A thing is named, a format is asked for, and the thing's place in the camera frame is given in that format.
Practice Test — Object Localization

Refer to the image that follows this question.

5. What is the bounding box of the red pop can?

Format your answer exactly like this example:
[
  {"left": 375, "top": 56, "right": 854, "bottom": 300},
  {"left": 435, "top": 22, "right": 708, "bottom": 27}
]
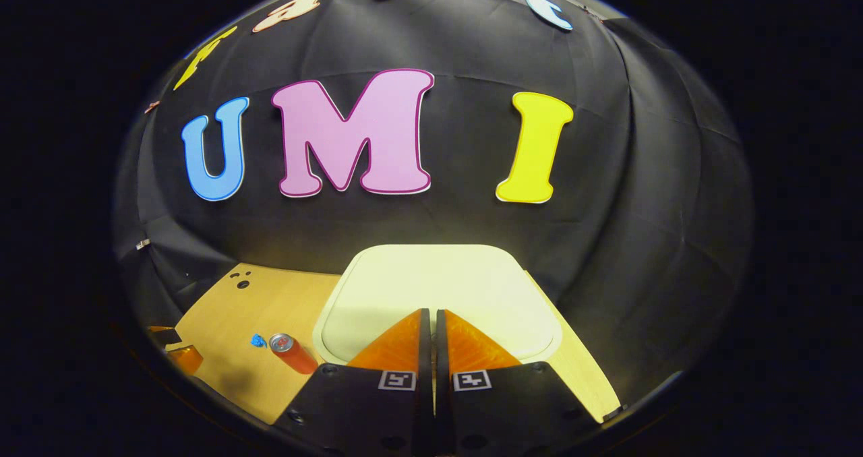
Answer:
[{"left": 268, "top": 333, "right": 319, "bottom": 375}]

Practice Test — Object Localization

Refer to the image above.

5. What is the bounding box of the white desktop garbage bin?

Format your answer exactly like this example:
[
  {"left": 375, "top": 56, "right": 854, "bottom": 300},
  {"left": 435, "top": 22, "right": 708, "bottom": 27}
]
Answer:
[{"left": 312, "top": 244, "right": 564, "bottom": 367}]

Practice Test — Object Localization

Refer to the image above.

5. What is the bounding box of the wooden desktop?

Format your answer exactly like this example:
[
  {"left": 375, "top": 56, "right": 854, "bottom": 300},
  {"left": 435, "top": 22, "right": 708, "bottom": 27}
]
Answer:
[{"left": 174, "top": 263, "right": 621, "bottom": 425}]

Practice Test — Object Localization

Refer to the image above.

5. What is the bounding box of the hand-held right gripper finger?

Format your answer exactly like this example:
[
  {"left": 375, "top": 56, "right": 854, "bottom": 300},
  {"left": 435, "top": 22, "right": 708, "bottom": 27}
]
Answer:
[
  {"left": 435, "top": 309, "right": 594, "bottom": 457},
  {"left": 273, "top": 307, "right": 432, "bottom": 457}
]

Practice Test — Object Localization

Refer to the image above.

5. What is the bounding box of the black backdrop cloth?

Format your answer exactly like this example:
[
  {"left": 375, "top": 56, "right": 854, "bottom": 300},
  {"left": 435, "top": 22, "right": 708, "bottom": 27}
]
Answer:
[{"left": 115, "top": 0, "right": 754, "bottom": 404}]

